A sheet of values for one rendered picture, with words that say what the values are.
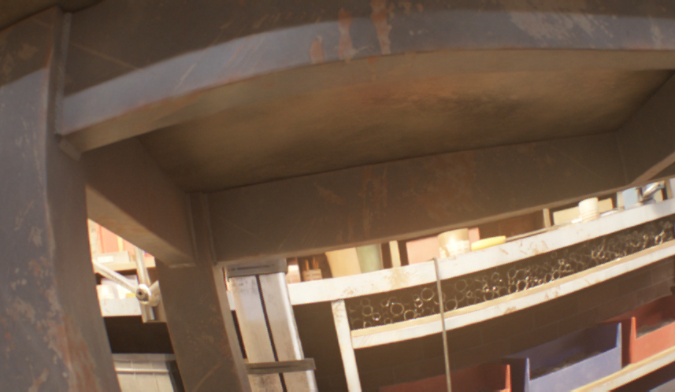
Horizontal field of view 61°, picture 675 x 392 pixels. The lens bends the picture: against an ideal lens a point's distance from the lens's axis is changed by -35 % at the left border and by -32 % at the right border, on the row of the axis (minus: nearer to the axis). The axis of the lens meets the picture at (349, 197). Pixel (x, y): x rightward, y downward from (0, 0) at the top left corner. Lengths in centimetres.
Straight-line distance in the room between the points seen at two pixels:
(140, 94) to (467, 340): 249
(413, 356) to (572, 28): 245
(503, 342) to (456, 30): 250
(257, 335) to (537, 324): 167
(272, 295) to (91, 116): 102
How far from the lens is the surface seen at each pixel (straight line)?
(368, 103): 69
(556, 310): 287
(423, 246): 260
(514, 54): 36
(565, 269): 207
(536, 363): 253
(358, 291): 196
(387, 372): 276
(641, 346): 223
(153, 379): 212
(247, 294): 135
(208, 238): 90
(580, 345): 258
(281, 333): 134
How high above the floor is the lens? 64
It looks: 11 degrees up
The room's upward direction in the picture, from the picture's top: 10 degrees counter-clockwise
